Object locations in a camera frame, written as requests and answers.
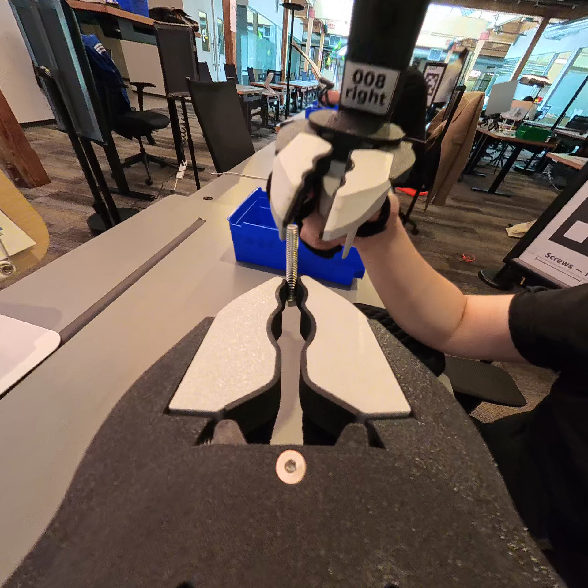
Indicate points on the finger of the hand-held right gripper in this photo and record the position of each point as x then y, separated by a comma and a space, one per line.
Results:
363, 193
289, 183

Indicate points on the dark display on stand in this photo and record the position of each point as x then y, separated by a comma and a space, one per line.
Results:
59, 69

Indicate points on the blue jacket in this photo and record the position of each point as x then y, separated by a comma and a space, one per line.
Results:
103, 78

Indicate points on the white crumpled cloth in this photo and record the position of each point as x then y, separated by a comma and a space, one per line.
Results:
521, 229

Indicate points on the person's right hand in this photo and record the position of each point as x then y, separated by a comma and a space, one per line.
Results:
390, 248

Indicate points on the black white marker board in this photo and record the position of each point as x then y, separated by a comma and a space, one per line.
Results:
434, 85

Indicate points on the white printed sign board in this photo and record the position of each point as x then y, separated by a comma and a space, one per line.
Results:
565, 257

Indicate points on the wooden post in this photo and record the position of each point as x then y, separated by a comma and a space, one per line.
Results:
18, 151
229, 32

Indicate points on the cluttered office desk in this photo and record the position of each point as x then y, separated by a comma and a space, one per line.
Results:
519, 140

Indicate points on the grey desk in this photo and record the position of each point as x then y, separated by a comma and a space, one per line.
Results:
138, 349

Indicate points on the blue storage box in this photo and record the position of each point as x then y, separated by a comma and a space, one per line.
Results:
133, 7

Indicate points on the instruction sheet on clipboard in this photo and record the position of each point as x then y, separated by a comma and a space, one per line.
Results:
27, 193

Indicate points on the black highback chair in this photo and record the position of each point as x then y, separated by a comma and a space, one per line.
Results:
220, 124

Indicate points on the row of office desks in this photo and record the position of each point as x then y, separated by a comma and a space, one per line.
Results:
257, 89

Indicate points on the black panel on stand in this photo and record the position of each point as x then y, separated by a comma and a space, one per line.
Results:
177, 59

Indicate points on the person's right forearm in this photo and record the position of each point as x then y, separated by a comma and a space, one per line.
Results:
450, 317

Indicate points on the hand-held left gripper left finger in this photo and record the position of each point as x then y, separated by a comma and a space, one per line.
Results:
220, 358

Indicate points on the tan coat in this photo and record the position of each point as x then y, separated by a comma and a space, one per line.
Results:
457, 142

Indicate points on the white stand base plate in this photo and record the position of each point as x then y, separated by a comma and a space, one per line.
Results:
23, 349

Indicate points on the metal bolt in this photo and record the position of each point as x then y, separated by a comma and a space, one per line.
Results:
291, 257

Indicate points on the black floor lamp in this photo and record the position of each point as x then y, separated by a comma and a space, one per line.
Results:
288, 69

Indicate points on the wooden top desk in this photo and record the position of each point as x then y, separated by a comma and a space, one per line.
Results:
115, 16

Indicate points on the blue plastic bin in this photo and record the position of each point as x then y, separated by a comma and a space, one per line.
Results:
250, 234

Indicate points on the black swivel office chair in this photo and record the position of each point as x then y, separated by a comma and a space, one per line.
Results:
138, 121

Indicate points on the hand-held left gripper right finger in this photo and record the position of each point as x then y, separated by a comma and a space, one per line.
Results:
349, 358

